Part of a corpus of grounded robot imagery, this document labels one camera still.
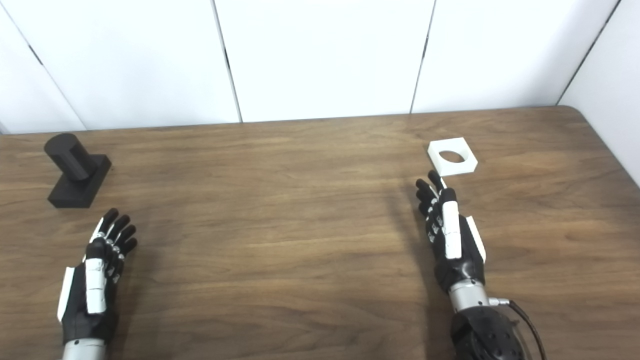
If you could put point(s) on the black peg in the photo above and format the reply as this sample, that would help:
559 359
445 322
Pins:
75 172

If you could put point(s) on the white and black right hand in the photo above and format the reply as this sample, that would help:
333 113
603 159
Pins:
452 235

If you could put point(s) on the white square piece with hole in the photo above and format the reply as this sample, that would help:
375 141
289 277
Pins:
465 164

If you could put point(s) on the white and black left hand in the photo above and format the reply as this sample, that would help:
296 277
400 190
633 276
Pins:
95 285

